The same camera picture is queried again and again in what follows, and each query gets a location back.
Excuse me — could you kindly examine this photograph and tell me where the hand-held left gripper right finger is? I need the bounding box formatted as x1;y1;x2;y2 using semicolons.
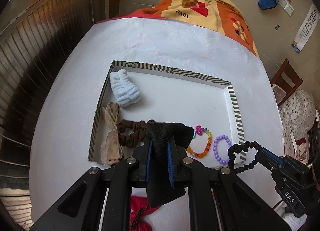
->
167;143;292;231

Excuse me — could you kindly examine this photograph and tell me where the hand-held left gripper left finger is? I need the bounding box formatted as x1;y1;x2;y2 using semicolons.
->
31;135;153;231

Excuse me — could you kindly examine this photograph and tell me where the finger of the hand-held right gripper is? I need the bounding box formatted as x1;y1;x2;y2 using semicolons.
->
256;147;287;171

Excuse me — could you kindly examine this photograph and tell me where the black velvet hair bow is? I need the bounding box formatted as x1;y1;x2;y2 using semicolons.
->
145;122;195;208

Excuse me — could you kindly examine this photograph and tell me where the black scrunchie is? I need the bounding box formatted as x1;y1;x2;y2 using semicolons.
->
227;141;263;174

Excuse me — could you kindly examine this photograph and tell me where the striped cardboard box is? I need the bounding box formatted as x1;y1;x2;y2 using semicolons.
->
87;60;247;169

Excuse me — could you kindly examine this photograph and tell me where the red and white cushion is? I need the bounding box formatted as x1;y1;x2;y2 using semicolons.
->
294;138;312;163

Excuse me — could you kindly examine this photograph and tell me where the beige bow hair clip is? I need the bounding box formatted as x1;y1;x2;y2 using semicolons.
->
100;102;124;166

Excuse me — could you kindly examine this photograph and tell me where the red hair bow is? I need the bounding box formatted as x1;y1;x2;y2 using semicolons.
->
130;195;163;231

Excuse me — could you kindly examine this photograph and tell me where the brown scrunchie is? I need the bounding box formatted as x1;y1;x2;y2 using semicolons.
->
117;119;155;148

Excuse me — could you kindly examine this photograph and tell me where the floral bedding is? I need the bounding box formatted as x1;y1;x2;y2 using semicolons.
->
279;89;317;159

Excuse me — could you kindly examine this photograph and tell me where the plastic wrapped seat cushion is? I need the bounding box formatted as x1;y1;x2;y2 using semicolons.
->
271;84;287;106

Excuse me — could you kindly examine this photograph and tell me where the light blue fluffy sock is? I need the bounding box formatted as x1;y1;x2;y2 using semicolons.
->
109;69;142;108

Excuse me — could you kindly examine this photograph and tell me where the brown wooden chair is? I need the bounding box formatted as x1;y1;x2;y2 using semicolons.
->
270;58;303;107

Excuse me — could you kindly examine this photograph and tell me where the white embossed tablecloth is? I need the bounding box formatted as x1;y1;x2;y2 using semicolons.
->
29;16;284;231

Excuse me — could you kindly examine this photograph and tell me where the orange printed blanket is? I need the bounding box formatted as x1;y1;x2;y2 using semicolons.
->
96;0;260;57

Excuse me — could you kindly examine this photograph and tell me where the wooden slatted door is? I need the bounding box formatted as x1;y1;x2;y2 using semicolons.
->
0;0;110;221

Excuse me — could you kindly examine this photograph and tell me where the colourful bead bracelet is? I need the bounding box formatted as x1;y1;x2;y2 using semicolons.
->
186;125;213;159

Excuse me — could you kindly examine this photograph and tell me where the purple bead bracelet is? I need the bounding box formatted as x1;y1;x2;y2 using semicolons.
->
213;134;233;165

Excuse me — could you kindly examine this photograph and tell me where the wall calendar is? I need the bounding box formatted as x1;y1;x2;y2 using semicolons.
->
291;3;320;53

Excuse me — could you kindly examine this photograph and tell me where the white wall switch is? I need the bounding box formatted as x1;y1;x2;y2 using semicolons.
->
278;0;295;16

